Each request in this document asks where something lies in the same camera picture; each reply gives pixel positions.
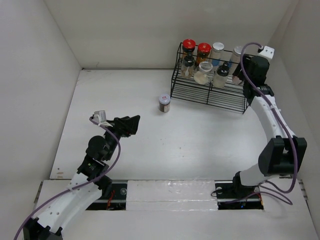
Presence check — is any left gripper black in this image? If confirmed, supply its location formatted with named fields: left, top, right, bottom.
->
left=102, top=114, right=139, bottom=160

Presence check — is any white lid brown sauce jar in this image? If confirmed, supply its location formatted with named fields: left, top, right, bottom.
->
left=232, top=75, right=242, bottom=85

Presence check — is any black cap white powder bottle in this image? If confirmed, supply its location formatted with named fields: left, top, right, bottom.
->
left=212, top=61, right=230, bottom=88

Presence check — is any silver lid bead bottle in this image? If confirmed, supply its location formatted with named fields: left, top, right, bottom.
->
left=229, top=46, right=243, bottom=75
left=210, top=42, right=225, bottom=70

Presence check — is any clear glass jar silver rim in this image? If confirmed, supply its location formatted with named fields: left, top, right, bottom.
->
left=193, top=61, right=213, bottom=85

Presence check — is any white lid dark sauce jar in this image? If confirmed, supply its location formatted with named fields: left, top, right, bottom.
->
left=158, top=94, right=171, bottom=113

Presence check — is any red lid sauce jar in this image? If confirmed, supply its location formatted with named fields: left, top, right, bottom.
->
left=195, top=42, right=212, bottom=66
left=182, top=38, right=196, bottom=54

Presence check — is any black cap beige spice bottle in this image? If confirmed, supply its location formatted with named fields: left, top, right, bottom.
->
left=180, top=52, right=195, bottom=78

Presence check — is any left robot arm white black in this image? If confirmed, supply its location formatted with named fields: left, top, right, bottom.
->
left=20, top=114, right=141, bottom=240

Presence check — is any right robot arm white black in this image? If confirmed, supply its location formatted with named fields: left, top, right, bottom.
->
left=231, top=54, right=307, bottom=198

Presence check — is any black wire rack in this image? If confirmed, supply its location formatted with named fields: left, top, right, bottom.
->
left=170, top=43, right=249, bottom=114

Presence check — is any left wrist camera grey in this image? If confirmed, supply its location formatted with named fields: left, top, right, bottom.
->
left=93, top=110, right=107, bottom=124

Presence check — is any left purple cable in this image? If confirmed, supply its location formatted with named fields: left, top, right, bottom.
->
left=12, top=116, right=123, bottom=240

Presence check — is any purple cable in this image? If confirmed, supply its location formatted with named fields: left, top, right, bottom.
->
left=240, top=42, right=300, bottom=206
left=12, top=116, right=123, bottom=240

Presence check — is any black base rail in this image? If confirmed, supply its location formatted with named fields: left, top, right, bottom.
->
left=88, top=180, right=264, bottom=212

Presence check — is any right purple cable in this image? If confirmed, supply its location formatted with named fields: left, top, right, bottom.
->
left=240, top=42, right=300, bottom=206

